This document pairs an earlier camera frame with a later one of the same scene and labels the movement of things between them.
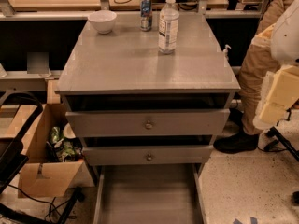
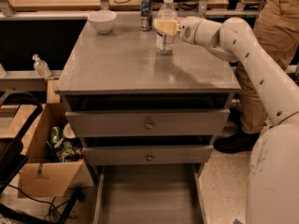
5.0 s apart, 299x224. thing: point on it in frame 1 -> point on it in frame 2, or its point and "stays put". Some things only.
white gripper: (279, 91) -> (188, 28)
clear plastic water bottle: (168, 26) stays put
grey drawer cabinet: (148, 93) stays put
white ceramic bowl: (103, 20) stays put
